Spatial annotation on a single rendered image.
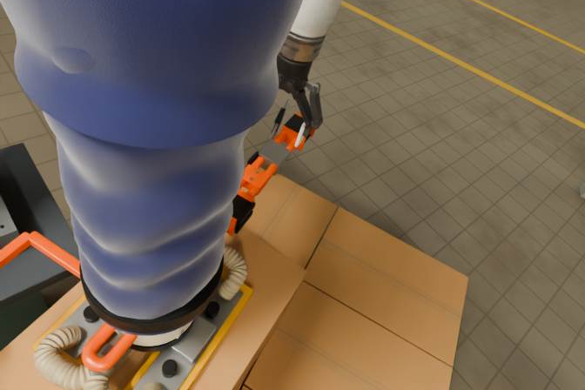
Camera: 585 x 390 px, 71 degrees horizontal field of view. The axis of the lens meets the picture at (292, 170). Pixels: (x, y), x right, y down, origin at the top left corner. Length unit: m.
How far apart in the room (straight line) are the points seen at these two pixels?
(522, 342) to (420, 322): 1.08
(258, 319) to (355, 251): 0.76
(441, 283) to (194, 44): 1.58
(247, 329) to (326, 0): 0.69
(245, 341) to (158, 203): 0.58
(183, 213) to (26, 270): 0.88
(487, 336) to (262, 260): 1.67
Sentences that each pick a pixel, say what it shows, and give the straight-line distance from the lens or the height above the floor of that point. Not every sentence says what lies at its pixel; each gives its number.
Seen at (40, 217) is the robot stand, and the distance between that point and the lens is 1.38.
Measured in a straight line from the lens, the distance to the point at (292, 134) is 1.15.
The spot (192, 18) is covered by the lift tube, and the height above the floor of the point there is 1.71.
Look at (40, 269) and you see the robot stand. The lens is 1.28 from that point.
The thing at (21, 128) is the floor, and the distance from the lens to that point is 2.74.
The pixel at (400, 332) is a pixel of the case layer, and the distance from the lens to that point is 1.58.
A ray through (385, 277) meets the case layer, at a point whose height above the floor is 0.54.
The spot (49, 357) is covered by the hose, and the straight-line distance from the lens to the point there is 0.88.
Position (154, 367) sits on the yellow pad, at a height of 0.97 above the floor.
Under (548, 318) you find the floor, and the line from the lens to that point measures 2.84.
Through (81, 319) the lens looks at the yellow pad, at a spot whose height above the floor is 0.97.
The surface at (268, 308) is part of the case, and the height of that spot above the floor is 0.94.
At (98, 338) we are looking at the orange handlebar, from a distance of 0.81.
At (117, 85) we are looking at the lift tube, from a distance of 0.33.
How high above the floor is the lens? 1.85
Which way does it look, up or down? 46 degrees down
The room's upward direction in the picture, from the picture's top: 20 degrees clockwise
